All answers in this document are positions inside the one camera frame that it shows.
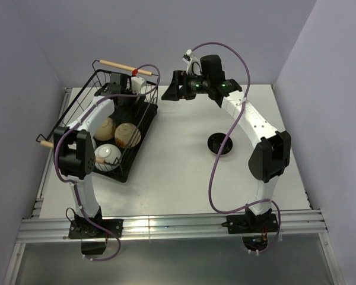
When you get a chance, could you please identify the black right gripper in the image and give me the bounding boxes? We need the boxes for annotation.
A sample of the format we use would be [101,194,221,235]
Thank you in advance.
[161,70,211,101]

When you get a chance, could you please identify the cream bowl brown base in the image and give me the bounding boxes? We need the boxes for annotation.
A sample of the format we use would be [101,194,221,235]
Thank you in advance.
[114,123,142,148]

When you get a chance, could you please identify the white ceramic bowl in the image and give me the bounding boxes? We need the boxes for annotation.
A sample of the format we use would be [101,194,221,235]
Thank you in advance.
[94,144,122,172]

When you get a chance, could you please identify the beige bowl black inside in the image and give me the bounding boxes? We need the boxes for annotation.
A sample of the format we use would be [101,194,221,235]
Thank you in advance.
[207,132,233,156]

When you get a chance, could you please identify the pale blue white bowl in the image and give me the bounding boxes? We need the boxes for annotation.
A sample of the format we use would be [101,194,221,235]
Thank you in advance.
[91,138,97,154]

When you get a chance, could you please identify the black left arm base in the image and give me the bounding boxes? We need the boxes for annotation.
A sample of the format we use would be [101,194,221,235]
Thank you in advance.
[68,218,124,256]

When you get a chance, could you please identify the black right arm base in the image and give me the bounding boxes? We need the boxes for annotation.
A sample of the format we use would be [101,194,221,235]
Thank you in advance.
[221,212,279,252]

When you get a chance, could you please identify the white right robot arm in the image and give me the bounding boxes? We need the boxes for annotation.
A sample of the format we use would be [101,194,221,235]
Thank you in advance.
[162,50,291,232]

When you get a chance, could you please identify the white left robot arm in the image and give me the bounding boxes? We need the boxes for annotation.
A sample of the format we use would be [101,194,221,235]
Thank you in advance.
[53,74,146,237]

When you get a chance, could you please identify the black plastic drip tray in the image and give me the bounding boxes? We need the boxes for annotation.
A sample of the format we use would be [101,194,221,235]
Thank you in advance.
[94,102,158,183]

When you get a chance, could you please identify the black wire dish rack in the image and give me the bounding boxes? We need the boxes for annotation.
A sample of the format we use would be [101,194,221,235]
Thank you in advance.
[36,60,160,182]

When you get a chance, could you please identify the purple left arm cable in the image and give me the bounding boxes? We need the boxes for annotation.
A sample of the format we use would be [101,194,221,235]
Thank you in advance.
[53,64,161,262]

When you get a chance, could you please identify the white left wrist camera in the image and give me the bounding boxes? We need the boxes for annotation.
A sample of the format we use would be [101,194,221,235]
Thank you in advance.
[131,69,146,94]

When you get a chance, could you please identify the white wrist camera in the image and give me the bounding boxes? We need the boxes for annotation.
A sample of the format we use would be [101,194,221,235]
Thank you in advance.
[182,49,201,75]
[131,69,146,94]

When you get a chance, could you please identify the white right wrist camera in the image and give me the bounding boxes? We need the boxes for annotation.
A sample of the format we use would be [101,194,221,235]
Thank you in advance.
[182,49,201,75]

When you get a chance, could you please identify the wooden rack handle far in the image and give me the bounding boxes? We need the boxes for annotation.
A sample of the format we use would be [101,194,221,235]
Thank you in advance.
[99,59,154,76]

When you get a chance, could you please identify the aluminium mounting rail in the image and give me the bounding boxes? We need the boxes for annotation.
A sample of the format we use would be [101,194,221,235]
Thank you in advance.
[15,210,328,243]

